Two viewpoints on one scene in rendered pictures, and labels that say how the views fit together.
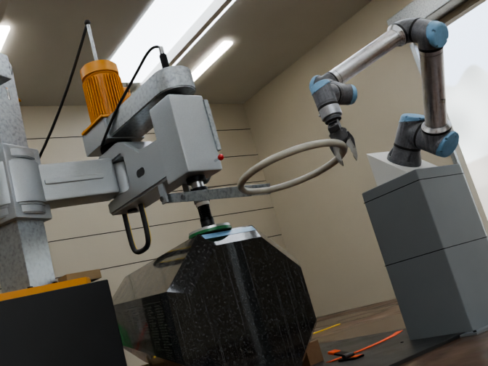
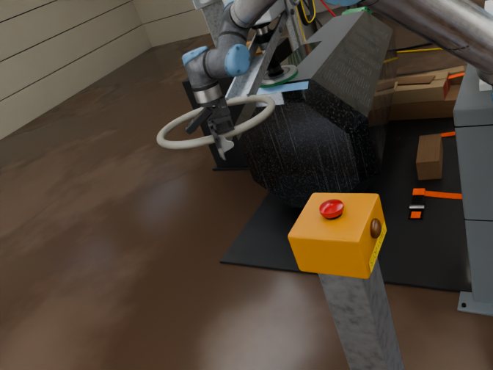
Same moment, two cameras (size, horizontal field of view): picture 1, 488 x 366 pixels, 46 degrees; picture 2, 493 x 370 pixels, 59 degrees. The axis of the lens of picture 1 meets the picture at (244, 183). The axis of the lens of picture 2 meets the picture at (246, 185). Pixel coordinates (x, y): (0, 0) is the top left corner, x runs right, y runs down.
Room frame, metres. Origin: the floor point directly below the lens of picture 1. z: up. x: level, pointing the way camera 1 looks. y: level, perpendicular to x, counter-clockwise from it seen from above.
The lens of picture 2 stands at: (2.03, -1.85, 1.50)
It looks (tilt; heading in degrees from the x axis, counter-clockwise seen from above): 29 degrees down; 78
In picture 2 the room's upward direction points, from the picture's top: 22 degrees counter-clockwise
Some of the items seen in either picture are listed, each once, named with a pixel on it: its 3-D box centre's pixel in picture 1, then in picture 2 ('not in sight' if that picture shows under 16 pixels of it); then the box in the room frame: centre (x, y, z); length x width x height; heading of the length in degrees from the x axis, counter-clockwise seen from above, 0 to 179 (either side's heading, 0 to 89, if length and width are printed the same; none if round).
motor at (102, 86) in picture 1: (107, 96); not in sight; (3.34, 0.67, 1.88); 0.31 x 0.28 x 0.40; 133
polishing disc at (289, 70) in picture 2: (209, 229); (276, 74); (2.84, 0.23, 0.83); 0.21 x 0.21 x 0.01
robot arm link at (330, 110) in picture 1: (330, 113); (207, 93); (2.33, -0.43, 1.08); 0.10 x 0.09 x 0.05; 74
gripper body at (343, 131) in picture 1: (338, 131); (217, 115); (2.33, -0.44, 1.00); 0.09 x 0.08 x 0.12; 164
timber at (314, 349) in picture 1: (295, 356); (430, 156); (3.50, -0.01, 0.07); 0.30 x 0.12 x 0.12; 45
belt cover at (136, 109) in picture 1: (139, 118); not in sight; (3.10, 0.47, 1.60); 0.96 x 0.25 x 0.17; 43
